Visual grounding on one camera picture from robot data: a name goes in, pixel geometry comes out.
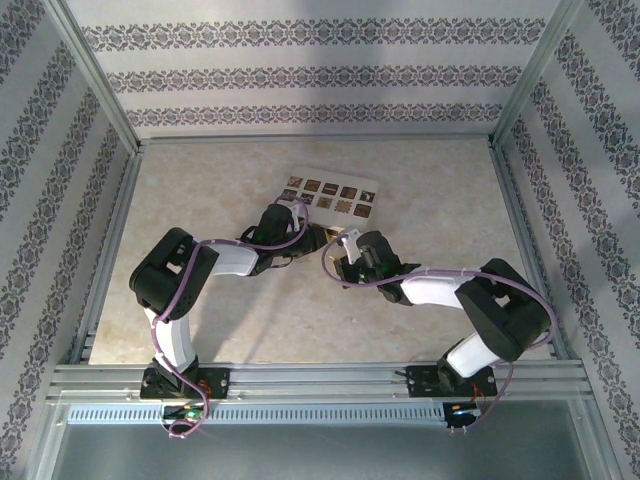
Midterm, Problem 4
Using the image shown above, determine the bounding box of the white box with brown tiles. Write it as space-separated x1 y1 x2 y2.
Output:
278 172 380 222

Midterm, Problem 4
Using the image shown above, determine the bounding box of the small controller circuit board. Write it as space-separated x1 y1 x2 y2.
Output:
447 402 485 431
162 405 207 422

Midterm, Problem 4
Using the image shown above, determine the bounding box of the grey metal panel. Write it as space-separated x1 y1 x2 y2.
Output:
37 399 616 480

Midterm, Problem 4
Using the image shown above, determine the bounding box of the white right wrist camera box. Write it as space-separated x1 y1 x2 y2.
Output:
340 228 363 266

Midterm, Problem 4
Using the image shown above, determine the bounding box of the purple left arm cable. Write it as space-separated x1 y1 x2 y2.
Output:
149 193 314 441

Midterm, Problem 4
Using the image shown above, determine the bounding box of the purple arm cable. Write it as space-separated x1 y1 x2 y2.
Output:
149 193 314 441
321 234 559 434

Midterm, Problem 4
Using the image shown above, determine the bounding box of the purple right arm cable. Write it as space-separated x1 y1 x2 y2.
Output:
321 234 559 434

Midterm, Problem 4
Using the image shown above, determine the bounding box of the aluminium frame cross rail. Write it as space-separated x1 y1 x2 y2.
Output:
135 132 495 147

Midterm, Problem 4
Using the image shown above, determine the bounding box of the wide aluminium base rail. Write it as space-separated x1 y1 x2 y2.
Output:
44 362 595 402

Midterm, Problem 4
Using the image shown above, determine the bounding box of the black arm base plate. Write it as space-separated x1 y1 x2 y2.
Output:
139 366 231 401
405 364 496 400

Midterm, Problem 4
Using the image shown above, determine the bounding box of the slotted grey cable duct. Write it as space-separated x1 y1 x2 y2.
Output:
64 402 447 425

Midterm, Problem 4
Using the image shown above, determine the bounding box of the aluminium frame side rail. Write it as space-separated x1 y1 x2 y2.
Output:
67 147 146 366
488 139 584 364

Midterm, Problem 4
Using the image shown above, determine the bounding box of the aluminium frame corner post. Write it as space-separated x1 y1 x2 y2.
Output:
42 0 144 156
487 0 586 149

